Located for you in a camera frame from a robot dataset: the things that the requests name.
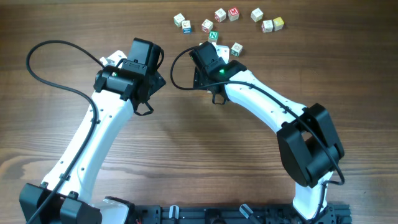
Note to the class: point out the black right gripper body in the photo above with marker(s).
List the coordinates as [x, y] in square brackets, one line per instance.
[208, 78]

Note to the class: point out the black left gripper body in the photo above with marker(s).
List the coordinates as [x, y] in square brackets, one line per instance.
[157, 83]

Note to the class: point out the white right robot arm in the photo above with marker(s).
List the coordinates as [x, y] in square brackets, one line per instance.
[309, 146]

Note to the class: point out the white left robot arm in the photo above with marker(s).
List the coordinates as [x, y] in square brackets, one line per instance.
[64, 195]

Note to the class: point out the green letter N block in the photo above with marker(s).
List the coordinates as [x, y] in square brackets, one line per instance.
[213, 36]

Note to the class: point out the red letter A block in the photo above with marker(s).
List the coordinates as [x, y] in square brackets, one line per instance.
[206, 26]

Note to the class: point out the green letter J block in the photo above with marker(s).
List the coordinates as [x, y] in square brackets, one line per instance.
[236, 49]

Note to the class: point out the blue letter block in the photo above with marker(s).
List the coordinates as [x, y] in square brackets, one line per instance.
[186, 27]

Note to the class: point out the red white picture block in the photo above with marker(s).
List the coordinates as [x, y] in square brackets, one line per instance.
[220, 15]

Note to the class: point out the green letter block far left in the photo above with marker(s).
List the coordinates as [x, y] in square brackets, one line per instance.
[178, 19]

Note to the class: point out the red letter M block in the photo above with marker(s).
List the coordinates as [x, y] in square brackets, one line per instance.
[233, 14]

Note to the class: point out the plain white picture block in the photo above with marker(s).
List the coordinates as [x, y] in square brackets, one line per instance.
[257, 15]

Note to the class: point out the red letter Y block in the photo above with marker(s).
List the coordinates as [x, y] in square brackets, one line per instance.
[267, 26]

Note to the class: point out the yellow block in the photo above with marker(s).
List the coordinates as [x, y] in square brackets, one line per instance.
[278, 23]

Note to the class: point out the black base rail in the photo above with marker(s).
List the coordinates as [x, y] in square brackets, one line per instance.
[283, 213]

